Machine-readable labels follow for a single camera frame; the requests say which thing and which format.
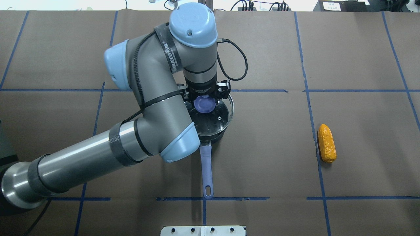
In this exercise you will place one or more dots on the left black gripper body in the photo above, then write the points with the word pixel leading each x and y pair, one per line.
pixel 200 89

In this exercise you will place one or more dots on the glass pot lid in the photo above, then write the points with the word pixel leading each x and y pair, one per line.
pixel 214 122

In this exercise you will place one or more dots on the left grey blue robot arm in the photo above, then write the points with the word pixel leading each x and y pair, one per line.
pixel 174 64

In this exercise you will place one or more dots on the yellow toy corn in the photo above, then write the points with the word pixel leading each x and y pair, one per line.
pixel 326 144

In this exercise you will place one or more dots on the dark blue saucepan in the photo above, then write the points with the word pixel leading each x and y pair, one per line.
pixel 205 151

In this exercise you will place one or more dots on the black power box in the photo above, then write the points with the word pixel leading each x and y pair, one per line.
pixel 340 6

